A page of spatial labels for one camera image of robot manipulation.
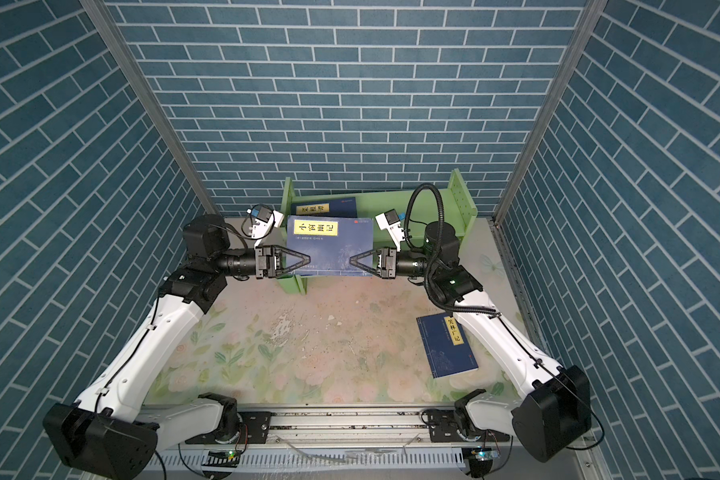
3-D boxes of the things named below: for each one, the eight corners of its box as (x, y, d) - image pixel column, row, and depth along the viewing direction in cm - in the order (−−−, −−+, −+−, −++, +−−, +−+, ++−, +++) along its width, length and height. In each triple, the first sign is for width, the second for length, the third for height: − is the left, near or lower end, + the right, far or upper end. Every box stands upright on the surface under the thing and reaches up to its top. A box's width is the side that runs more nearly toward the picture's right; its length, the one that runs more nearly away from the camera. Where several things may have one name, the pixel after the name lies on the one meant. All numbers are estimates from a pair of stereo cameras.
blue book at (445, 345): (431, 379, 84) (433, 377, 82) (414, 320, 95) (414, 317, 94) (477, 370, 86) (479, 367, 84) (454, 313, 97) (455, 310, 96)
